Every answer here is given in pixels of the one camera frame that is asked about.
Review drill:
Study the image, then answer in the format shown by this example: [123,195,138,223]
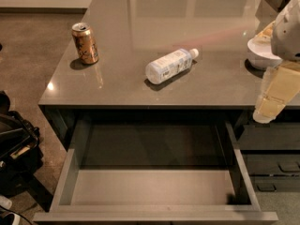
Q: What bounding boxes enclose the clear blue plastic bottle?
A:
[145,49,199,84]

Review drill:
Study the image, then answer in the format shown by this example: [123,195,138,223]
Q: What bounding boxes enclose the black bag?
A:
[0,91,43,198]

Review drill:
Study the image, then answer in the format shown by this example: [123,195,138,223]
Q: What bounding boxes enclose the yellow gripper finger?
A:
[253,22,275,43]
[253,61,300,124]

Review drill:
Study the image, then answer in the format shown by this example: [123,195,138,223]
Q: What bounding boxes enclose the orange soda can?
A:
[71,22,98,65]

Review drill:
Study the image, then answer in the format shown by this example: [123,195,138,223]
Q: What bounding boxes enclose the white bowl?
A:
[247,36,282,70]

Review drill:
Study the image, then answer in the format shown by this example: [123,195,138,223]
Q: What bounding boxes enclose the open grey top drawer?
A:
[34,119,278,225]

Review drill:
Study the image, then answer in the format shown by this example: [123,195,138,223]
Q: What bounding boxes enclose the dark lower drawers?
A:
[238,123,300,192]

